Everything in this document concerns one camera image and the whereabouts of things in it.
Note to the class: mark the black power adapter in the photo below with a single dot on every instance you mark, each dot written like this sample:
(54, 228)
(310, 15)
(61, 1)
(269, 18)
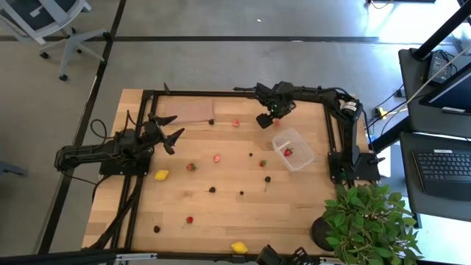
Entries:
(438, 66)

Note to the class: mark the green leafy plant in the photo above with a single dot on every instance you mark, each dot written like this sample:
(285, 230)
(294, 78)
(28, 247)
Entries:
(368, 224)

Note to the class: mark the dark blackberry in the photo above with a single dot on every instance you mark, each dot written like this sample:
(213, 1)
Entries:
(212, 190)
(156, 229)

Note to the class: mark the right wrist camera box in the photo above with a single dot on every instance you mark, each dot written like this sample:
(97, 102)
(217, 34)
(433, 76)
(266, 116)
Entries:
(265, 120)

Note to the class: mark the black mechanical device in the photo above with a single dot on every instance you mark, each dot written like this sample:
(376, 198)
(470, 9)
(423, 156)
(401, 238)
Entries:
(283, 257)

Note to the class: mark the clear plastic tupperware container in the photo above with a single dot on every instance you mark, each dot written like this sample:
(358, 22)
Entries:
(301, 156)

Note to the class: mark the red strawberry with green leaves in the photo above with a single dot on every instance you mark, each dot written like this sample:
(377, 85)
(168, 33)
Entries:
(288, 151)
(189, 220)
(191, 167)
(262, 163)

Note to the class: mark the black keyboard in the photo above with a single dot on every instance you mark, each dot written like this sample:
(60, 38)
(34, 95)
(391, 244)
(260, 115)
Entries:
(441, 171)

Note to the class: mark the black metal pole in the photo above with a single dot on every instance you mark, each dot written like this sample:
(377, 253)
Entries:
(441, 31)

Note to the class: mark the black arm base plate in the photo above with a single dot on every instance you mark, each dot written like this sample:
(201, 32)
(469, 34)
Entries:
(125, 167)
(364, 171)

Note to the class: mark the black computer monitor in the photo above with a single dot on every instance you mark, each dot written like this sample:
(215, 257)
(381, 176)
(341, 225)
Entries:
(450, 92)

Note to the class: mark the yellow power plug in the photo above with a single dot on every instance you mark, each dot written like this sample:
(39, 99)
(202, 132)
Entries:
(380, 112)

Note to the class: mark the black plant pot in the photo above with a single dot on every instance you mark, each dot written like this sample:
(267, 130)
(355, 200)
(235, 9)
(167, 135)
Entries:
(319, 233)

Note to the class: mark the white mesh office chair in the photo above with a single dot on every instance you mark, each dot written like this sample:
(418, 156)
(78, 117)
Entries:
(44, 22)

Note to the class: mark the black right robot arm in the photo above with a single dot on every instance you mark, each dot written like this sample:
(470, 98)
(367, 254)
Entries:
(320, 95)

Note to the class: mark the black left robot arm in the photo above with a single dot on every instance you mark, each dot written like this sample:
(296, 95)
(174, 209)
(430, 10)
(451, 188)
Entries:
(84, 152)

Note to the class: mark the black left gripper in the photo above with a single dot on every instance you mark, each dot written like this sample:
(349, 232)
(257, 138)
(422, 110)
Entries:
(151, 134)

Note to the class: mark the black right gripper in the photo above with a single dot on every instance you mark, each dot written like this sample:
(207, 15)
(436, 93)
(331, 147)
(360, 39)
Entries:
(281, 94)

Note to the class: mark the black desk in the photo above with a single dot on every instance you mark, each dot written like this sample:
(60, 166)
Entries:
(412, 191)
(423, 121)

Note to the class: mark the yellow lemon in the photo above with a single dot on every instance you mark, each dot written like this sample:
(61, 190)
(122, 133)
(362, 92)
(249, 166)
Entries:
(161, 174)
(239, 247)

